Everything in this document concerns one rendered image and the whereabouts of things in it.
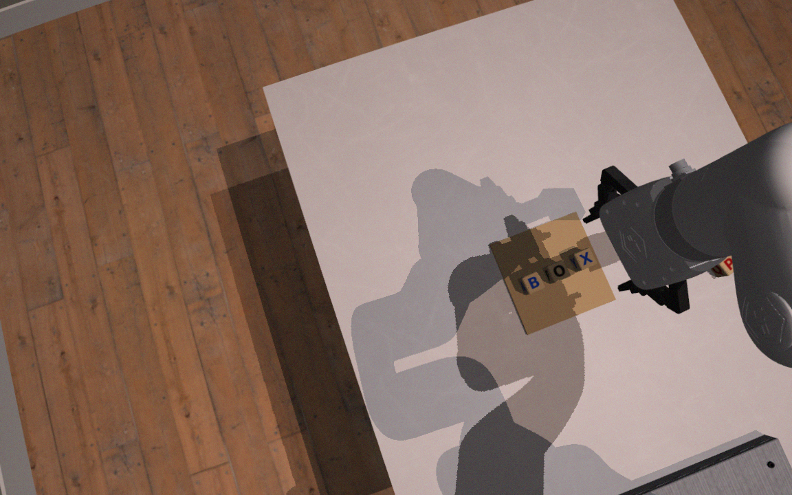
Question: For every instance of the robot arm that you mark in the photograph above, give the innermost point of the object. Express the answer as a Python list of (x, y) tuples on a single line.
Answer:
[(741, 207)]

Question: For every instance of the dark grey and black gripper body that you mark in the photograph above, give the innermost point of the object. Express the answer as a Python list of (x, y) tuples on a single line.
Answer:
[(629, 221)]

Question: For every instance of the tan square mat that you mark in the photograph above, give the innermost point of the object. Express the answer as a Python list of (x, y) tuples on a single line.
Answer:
[(534, 249)]

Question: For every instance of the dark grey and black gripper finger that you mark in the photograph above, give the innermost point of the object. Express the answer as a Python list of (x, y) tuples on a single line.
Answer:
[(674, 298), (612, 180)]

